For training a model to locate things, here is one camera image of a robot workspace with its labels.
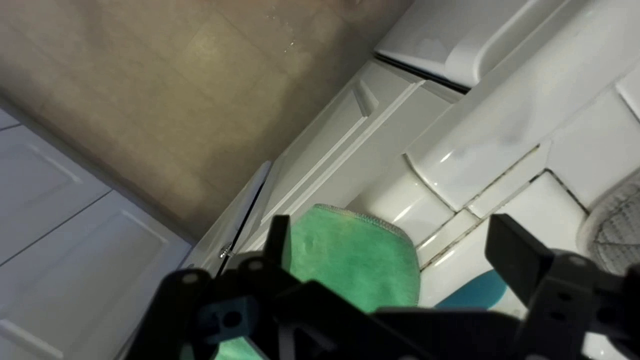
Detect small teal cloth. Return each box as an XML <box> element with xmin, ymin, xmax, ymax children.
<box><xmin>436</xmin><ymin>269</ymin><xmax>510</xmax><ymax>310</ymax></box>

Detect green cloth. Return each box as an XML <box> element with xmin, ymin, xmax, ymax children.
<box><xmin>212</xmin><ymin>202</ymin><xmax>425</xmax><ymax>360</ymax></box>

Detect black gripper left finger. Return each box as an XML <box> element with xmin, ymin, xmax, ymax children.
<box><xmin>126</xmin><ymin>213</ymin><xmax>306</xmax><ymax>360</ymax></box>

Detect white sink base cabinet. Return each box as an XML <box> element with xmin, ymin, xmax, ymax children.
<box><xmin>178</xmin><ymin>59</ymin><xmax>465</xmax><ymax>271</ymax></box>

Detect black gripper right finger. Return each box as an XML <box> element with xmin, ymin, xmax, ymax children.
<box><xmin>485</xmin><ymin>213</ymin><xmax>640</xmax><ymax>360</ymax></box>

